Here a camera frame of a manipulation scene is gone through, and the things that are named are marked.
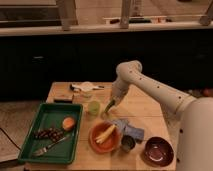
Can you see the small metal cup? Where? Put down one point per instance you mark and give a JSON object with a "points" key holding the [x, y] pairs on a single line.
{"points": [[127, 143]]}

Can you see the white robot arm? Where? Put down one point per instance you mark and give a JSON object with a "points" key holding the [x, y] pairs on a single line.
{"points": [[195, 142]]}

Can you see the dark purple bowl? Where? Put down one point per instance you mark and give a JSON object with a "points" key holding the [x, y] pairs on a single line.
{"points": [[158, 152]]}

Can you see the green plastic cup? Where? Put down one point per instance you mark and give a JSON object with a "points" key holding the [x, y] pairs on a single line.
{"points": [[94, 108]]}

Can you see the blue cloth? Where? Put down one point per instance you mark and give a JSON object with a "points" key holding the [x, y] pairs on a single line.
{"points": [[126, 129]]}

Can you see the orange fruit half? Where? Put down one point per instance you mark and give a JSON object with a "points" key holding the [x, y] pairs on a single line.
{"points": [[68, 123]]}

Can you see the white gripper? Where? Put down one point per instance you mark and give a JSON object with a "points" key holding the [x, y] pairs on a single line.
{"points": [[115, 101]]}

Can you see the green plastic tray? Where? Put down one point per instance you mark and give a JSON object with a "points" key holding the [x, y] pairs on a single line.
{"points": [[51, 115]]}

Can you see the metal fork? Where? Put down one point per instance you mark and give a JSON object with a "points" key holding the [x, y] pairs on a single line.
{"points": [[43, 150]]}

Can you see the white citrus squeezer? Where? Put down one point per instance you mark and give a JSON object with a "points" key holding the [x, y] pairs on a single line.
{"points": [[86, 86]]}

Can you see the clear glass jar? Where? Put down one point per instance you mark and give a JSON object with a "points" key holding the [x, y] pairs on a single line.
{"points": [[86, 96]]}

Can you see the green chili pepper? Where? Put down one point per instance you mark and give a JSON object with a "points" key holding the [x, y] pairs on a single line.
{"points": [[108, 106]]}

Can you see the yellow corn cob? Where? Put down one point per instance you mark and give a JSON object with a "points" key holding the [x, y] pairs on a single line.
{"points": [[103, 136]]}

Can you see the orange bowl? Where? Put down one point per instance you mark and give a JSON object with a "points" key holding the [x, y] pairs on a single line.
{"points": [[110, 144]]}

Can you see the bunch of dark grapes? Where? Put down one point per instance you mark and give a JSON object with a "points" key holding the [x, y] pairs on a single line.
{"points": [[50, 133]]}

